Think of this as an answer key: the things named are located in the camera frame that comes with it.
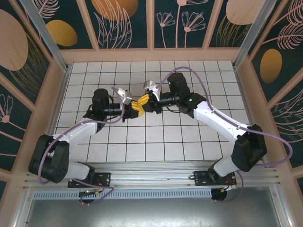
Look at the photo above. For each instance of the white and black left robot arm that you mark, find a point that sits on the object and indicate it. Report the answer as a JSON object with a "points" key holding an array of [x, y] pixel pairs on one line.
{"points": [[78, 130]]}

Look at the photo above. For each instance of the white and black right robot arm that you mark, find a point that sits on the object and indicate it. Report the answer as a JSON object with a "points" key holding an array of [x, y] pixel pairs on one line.
{"points": [[217, 120]]}

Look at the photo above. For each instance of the grey metal sheet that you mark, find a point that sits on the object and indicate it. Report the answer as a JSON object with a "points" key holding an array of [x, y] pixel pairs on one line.
{"points": [[151, 212]]}

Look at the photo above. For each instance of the aluminium table side rail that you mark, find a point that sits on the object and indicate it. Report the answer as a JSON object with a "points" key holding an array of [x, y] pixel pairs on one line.
{"points": [[61, 94], [244, 94]]}

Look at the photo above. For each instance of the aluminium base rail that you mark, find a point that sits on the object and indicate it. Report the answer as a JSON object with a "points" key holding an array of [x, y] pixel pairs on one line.
{"points": [[151, 175]]}

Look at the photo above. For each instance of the aluminium corner post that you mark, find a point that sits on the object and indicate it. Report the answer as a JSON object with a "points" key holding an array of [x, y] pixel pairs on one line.
{"points": [[252, 35], [48, 35]]}

